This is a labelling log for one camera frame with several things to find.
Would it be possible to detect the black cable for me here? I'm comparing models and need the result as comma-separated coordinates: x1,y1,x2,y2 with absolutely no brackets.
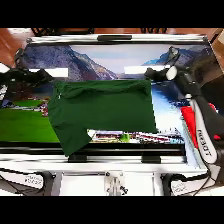
190,165,219,197

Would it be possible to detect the silver frame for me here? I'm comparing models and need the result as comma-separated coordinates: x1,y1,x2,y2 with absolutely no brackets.
0,33,224,197

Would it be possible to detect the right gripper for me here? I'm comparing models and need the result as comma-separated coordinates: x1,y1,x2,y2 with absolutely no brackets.
144,66,169,83

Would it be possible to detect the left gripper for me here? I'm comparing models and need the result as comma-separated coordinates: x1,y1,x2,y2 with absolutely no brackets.
30,68,54,86

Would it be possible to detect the green T-shirt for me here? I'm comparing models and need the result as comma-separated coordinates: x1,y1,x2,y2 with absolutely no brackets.
47,78,159,158

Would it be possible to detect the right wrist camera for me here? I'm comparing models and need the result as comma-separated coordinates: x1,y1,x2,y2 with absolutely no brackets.
165,45,183,68

